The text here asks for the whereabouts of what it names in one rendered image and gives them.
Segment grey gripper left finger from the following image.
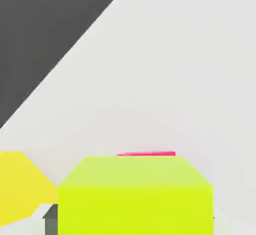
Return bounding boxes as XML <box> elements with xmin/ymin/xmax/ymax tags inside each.
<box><xmin>41</xmin><ymin>203</ymin><xmax>59</xmax><ymax>235</ymax></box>

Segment small lime cube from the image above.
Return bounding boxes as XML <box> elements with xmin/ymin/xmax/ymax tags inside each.
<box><xmin>57</xmin><ymin>155</ymin><xmax>214</xmax><ymax>235</ymax></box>

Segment small yellow cube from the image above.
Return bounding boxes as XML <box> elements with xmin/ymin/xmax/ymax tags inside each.
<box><xmin>0</xmin><ymin>150</ymin><xmax>59</xmax><ymax>228</ymax></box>

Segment small red cube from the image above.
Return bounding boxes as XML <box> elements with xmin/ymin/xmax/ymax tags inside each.
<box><xmin>116</xmin><ymin>151</ymin><xmax>177</xmax><ymax>157</ymax></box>

